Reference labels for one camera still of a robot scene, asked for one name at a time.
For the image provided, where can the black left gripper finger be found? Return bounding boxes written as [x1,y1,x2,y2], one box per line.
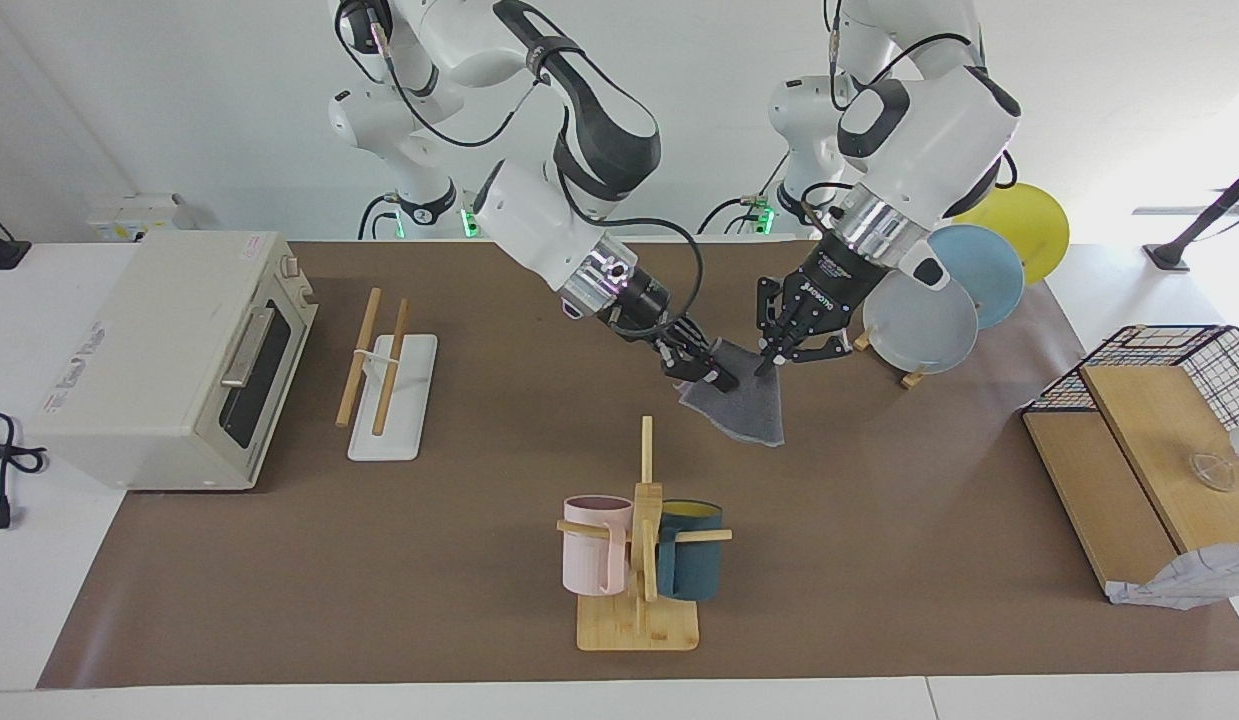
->
[755,278,795,378]
[779,335,850,366]

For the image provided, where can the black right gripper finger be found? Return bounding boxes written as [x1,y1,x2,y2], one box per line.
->
[662,345,738,393]
[669,320,720,361]

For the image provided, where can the purple and grey towel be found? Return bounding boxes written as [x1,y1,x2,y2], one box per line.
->
[677,338,786,448]

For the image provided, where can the wooden plate rack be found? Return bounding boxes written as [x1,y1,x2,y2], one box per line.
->
[854,330,930,391]

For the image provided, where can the white towel rack wooden bars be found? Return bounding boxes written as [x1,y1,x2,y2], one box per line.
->
[335,287,439,462]

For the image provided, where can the grey plate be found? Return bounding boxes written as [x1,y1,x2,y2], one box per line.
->
[862,268,980,375]

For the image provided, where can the light blue plate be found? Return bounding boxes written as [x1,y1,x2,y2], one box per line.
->
[927,224,1026,331]

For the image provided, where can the dark teal mug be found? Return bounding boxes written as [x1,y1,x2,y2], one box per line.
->
[656,500,725,602]

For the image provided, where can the yellow plate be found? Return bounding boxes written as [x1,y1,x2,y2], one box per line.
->
[954,183,1071,286]

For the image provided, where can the pink mug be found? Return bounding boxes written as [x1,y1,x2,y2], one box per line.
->
[562,495,635,598]

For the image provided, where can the wooden mug tree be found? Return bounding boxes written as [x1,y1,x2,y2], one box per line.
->
[556,415,733,653]

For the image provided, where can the brown table mat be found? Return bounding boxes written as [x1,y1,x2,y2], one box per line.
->
[36,238,1239,691]

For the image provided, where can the clear glass lid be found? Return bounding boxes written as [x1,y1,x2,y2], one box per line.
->
[1189,450,1238,493]

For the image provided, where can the cream toaster oven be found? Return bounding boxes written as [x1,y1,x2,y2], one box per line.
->
[24,230,318,491]

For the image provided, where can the white power adapter box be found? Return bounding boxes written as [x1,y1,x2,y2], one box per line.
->
[84,193,195,241]

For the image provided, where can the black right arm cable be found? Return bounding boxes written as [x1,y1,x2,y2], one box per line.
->
[364,10,705,341]

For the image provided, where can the black camera stand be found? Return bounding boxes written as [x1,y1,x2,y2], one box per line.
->
[1144,160,1239,273]

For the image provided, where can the black wire basket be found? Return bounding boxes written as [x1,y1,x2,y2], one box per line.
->
[1021,324,1239,436]

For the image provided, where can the black power cord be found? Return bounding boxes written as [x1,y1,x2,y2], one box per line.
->
[0,412,48,531]

